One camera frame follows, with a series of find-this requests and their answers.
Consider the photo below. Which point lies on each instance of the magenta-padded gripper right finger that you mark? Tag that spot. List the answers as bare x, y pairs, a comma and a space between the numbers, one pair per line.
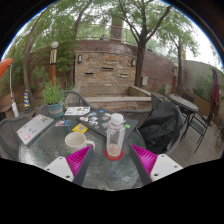
163, 166

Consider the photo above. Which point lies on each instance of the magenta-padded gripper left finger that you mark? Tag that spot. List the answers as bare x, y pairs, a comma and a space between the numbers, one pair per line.
61, 166

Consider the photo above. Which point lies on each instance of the clear plastic bottle white cap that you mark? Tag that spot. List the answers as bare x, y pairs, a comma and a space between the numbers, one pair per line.
115, 136

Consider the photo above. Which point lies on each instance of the white ceramic mug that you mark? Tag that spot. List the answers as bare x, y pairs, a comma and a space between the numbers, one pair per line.
76, 141

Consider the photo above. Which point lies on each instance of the black jacket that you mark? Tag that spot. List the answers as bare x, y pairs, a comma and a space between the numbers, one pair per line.
163, 128

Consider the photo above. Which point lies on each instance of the yellow card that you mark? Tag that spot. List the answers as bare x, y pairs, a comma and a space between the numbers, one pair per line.
80, 128

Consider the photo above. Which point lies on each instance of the small colourful card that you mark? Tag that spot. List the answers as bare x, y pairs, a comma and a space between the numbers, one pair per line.
63, 123

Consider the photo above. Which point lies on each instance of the silver laptop with stickers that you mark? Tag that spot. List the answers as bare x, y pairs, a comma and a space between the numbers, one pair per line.
33, 130

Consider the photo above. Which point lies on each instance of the flat round red coaster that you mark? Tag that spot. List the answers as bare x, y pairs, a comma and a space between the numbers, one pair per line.
107, 156

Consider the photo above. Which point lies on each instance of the group of black metal chairs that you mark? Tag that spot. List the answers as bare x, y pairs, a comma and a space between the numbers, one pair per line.
200, 126

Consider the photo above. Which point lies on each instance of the green plant in teal pot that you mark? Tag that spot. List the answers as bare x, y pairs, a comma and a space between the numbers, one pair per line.
55, 110

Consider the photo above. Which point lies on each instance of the white sticker sheet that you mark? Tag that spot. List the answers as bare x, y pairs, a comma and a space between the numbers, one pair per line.
77, 110

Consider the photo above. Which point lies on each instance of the white umbrella pole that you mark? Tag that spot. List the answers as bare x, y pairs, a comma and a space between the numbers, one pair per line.
15, 110

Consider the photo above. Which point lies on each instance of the blue yellow striped bollard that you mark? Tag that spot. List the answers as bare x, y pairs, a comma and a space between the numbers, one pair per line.
27, 99

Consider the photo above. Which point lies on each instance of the wooden bench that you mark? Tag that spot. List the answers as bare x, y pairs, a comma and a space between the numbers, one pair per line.
5, 101

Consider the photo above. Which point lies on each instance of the closed maroon umbrella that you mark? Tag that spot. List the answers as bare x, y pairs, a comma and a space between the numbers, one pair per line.
215, 90

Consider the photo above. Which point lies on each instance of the thin-trunked tree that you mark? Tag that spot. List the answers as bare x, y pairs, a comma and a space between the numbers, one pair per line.
180, 66

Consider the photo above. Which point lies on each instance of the tree with dark forked trunk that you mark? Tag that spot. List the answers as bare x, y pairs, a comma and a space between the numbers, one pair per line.
139, 66

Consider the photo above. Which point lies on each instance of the leaning tree with brown trunk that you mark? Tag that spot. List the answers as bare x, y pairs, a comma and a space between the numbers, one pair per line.
26, 66

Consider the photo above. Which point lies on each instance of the orange patio umbrella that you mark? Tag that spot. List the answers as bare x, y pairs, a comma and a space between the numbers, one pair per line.
5, 65

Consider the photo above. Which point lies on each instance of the brown wooden lamp post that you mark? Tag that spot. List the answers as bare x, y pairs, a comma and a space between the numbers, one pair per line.
175, 80

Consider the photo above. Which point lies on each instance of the grey wall box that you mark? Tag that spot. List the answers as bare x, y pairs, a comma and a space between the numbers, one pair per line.
144, 81

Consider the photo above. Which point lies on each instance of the lamp post with globe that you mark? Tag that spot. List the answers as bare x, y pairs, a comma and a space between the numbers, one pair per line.
52, 70

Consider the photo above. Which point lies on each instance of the black wall lamp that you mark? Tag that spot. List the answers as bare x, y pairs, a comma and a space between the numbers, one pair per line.
133, 62
79, 59

